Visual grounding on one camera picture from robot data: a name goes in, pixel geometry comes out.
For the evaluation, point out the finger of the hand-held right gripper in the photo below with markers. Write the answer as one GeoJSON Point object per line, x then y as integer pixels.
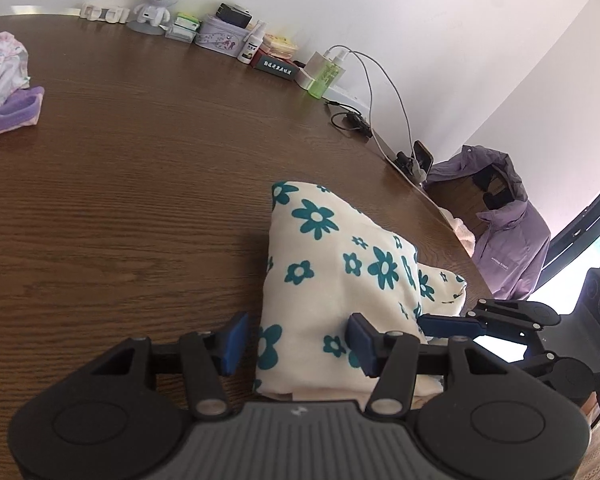
{"type": "Point", "coordinates": [570, 377]}
{"type": "Point", "coordinates": [450, 325]}

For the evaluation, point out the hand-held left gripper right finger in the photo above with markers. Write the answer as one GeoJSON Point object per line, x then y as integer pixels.
{"type": "Point", "coordinates": [358, 346]}

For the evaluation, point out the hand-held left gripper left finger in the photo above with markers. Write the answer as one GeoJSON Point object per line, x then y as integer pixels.
{"type": "Point", "coordinates": [237, 342]}

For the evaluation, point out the cream garment with teal flowers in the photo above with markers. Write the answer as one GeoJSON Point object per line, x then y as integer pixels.
{"type": "Point", "coordinates": [325, 265]}

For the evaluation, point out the purple jacket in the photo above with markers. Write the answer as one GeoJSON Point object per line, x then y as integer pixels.
{"type": "Point", "coordinates": [515, 240]}

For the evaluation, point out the phone on stand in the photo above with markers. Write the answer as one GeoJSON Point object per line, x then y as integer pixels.
{"type": "Point", "coordinates": [421, 157]}

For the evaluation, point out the white power strip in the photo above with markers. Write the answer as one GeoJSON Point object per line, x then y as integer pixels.
{"type": "Point", "coordinates": [345, 97]}

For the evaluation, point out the green liquid bottle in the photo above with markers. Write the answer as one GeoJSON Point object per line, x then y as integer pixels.
{"type": "Point", "coordinates": [326, 77]}

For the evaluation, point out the dark rectangular box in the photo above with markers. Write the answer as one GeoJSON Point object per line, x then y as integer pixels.
{"type": "Point", "coordinates": [277, 67]}

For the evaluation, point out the white charger block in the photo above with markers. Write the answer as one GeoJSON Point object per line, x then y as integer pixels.
{"type": "Point", "coordinates": [314, 67]}

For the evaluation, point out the white spray bottle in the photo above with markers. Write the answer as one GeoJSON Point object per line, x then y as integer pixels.
{"type": "Point", "coordinates": [250, 47]}

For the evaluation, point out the yellow packet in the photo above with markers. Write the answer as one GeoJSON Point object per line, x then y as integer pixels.
{"type": "Point", "coordinates": [281, 45]}

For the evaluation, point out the printed tin box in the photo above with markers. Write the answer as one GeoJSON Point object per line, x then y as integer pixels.
{"type": "Point", "coordinates": [217, 40]}

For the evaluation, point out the stack of green tissue packs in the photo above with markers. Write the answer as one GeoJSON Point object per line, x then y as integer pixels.
{"type": "Point", "coordinates": [184, 27]}

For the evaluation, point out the purple garment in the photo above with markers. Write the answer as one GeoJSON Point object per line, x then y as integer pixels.
{"type": "Point", "coordinates": [15, 112]}

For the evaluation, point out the black charger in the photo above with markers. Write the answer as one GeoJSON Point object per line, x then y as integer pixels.
{"type": "Point", "coordinates": [234, 15]}

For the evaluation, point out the pink floral garment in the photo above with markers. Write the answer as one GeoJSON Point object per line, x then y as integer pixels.
{"type": "Point", "coordinates": [0, 60]}

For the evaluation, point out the black window frame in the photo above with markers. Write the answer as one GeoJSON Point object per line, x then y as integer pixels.
{"type": "Point", "coordinates": [580, 225]}

